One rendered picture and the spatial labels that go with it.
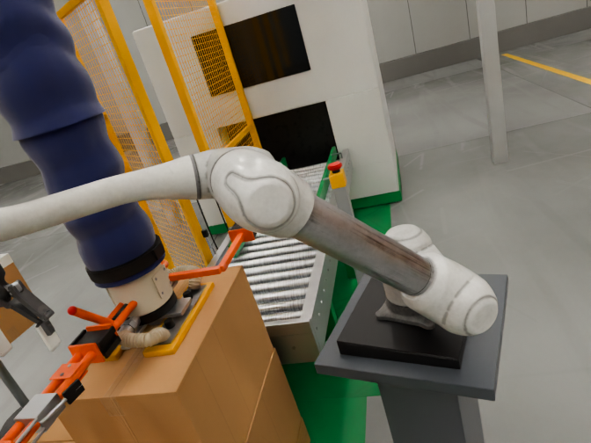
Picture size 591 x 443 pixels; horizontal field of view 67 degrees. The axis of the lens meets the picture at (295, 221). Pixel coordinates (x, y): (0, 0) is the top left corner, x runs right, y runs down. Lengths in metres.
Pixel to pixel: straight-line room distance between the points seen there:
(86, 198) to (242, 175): 0.30
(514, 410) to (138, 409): 1.53
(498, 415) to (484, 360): 0.88
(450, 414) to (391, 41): 9.27
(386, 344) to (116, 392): 0.74
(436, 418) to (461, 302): 0.58
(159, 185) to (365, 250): 0.45
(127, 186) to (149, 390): 0.55
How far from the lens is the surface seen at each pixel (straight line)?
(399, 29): 10.32
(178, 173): 0.96
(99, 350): 1.26
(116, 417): 1.38
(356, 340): 1.36
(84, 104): 1.27
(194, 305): 1.48
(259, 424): 1.68
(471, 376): 1.29
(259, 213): 0.77
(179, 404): 1.24
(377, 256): 0.98
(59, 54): 1.26
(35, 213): 0.88
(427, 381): 1.29
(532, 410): 2.22
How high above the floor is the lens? 1.67
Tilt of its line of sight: 23 degrees down
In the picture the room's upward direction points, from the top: 17 degrees counter-clockwise
